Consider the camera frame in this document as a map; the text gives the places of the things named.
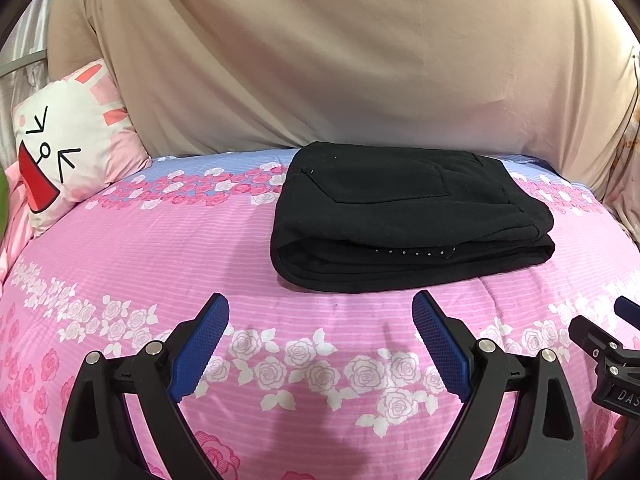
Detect bunny face pillow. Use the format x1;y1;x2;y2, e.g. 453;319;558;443
12;57;153;236

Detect plain pink cloth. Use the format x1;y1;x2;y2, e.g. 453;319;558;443
0;180;38;286

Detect white satin curtain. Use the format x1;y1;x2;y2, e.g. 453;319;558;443
0;0;56;161

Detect grey metal bed rail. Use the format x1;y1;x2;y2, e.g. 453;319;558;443
0;49;49;77

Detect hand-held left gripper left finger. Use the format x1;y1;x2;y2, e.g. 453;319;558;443
57;292;231;480

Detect floral beige curtain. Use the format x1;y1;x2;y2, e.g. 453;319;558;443
605;45;640;241

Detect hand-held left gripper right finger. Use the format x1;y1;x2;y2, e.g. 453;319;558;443
411;290;587;480

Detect beige cloth cover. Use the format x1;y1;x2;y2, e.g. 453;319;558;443
47;0;638;186

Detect black pants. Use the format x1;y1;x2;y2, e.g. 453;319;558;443
270;141;557;294

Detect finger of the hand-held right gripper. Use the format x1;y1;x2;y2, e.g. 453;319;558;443
614;296;640;322
569;315;640;363

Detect pink floral bedsheet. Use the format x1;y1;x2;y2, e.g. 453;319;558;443
0;147;640;480

